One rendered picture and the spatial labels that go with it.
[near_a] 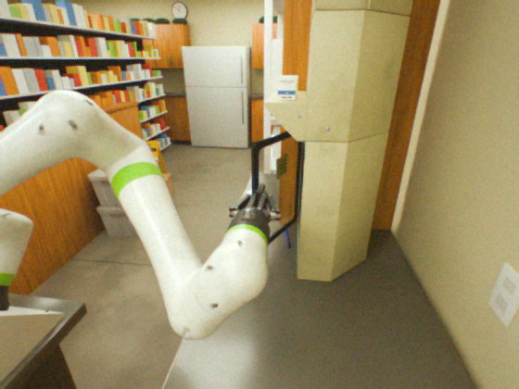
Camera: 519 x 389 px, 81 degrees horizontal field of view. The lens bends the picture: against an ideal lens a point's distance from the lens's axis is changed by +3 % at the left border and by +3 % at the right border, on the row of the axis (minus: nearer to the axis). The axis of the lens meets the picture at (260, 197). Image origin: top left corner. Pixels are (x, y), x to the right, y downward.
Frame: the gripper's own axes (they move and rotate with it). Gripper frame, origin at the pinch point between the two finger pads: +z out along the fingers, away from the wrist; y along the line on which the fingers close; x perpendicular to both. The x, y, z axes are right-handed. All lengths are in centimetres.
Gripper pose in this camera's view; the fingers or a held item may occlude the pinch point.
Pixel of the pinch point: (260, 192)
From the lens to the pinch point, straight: 84.3
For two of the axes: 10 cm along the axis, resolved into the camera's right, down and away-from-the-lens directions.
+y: -9.9, -0.6, 1.0
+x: -0.1, 9.1, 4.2
